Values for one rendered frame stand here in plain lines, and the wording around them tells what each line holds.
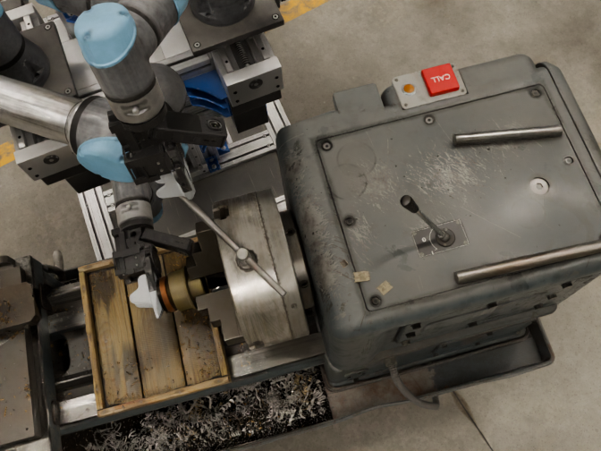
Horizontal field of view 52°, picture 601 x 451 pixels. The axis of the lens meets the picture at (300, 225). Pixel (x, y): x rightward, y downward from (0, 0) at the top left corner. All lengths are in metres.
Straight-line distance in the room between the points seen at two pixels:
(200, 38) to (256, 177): 0.96
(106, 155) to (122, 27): 0.30
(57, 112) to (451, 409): 1.70
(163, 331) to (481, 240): 0.76
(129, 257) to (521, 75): 0.87
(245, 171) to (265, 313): 1.26
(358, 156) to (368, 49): 1.73
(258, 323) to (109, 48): 0.58
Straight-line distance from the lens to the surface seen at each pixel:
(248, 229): 1.15
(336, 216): 1.13
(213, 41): 1.47
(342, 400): 1.77
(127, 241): 1.36
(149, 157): 0.96
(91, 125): 1.11
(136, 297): 1.30
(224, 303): 1.25
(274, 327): 1.19
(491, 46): 2.98
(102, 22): 0.84
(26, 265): 1.62
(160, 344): 1.49
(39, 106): 1.20
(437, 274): 1.11
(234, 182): 2.34
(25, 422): 1.48
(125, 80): 0.87
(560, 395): 2.46
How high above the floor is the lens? 2.30
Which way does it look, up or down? 69 degrees down
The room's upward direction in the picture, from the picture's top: 7 degrees counter-clockwise
